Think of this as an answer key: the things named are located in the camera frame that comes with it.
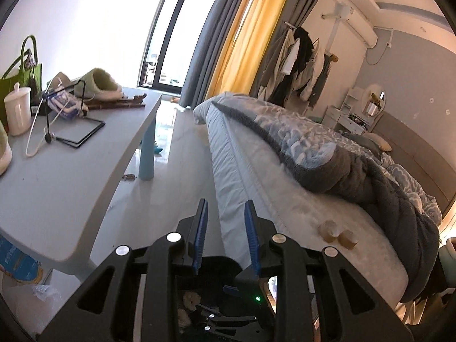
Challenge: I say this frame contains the small cardboard tape ring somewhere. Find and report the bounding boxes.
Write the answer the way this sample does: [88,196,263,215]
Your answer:
[337,228,360,251]

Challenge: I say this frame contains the large cardboard tape ring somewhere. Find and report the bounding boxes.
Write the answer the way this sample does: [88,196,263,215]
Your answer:
[317,219,341,243]

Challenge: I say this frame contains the blue printed package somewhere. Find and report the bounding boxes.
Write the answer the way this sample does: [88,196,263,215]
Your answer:
[0,236,42,284]

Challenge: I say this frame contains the light blue low table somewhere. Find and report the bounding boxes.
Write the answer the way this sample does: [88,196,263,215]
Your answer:
[1,88,162,280]

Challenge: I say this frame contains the dark grey fleece blanket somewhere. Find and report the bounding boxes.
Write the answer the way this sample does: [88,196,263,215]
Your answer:
[213,96,439,302]

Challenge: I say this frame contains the beige pillow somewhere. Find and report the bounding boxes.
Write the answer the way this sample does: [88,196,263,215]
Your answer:
[363,133,392,153]

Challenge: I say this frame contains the grey bed headboard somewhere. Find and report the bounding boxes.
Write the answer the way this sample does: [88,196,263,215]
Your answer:
[371,112,455,215]

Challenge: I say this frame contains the white clothes hanger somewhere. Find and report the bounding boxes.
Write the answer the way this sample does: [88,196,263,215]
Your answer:
[25,73,76,158]

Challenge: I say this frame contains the grey bed mattress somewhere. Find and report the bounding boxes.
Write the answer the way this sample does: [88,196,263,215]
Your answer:
[193,97,408,307]

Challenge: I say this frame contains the white vanity dresser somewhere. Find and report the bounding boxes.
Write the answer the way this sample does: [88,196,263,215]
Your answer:
[321,84,386,135]

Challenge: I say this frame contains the brown wooden sticks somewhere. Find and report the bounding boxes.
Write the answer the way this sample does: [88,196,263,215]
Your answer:
[87,93,147,110]

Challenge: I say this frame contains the blue wet wipes pack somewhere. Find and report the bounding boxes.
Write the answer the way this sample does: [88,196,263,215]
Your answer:
[47,90,83,121]

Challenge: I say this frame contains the white mug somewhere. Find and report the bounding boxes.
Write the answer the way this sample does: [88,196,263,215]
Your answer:
[4,83,32,136]

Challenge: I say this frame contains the green slipper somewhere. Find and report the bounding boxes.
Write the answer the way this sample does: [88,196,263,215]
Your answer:
[74,68,123,101]

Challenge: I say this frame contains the green tote bag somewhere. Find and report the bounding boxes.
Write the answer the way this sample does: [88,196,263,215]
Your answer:
[1,35,42,132]

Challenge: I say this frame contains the hanging clothes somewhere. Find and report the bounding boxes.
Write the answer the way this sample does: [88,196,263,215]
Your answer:
[256,25,339,110]

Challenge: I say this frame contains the yellow curtain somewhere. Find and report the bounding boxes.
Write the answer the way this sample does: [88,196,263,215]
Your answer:
[205,0,286,100]

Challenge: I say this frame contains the white air conditioner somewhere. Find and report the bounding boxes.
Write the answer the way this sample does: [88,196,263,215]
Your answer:
[321,3,378,49]

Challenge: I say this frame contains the grey curtain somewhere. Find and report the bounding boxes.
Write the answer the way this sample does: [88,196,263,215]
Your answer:
[178,0,242,108]

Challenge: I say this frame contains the black wire stand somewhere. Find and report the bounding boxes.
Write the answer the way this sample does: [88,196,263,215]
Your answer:
[45,79,105,149]

